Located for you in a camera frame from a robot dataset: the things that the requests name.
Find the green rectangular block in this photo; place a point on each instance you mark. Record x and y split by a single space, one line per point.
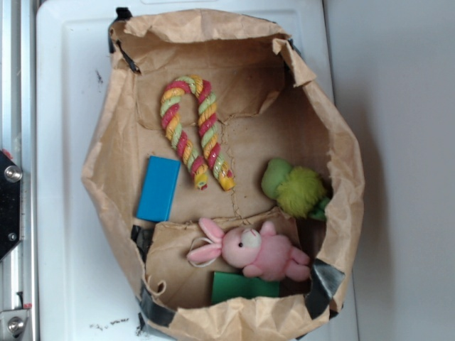
227 286

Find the blue rectangular block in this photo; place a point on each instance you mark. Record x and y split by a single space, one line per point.
158 189

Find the brown paper bag container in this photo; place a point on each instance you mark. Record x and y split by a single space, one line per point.
268 105

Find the green fuzzy plush toy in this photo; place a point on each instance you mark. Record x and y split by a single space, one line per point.
299 191

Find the pink plush bunny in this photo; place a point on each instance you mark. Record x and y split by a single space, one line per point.
260 254

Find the multicolour twisted rope toy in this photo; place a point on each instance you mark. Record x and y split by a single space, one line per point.
198 163

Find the black metal bracket plate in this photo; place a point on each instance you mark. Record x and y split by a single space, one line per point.
10 205

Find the aluminium frame rail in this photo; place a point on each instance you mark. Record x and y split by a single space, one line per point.
19 270

